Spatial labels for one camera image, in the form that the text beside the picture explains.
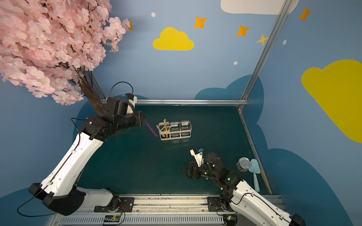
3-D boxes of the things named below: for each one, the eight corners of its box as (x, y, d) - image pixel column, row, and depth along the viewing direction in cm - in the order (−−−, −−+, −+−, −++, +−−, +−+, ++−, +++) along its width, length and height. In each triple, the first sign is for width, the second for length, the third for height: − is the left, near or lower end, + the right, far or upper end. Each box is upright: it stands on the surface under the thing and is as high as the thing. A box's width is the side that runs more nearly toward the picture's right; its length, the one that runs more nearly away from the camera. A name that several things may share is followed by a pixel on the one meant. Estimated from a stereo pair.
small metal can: (237, 172, 88) (240, 169, 83) (234, 160, 93) (237, 157, 88) (249, 172, 88) (253, 169, 83) (246, 160, 93) (249, 157, 88)
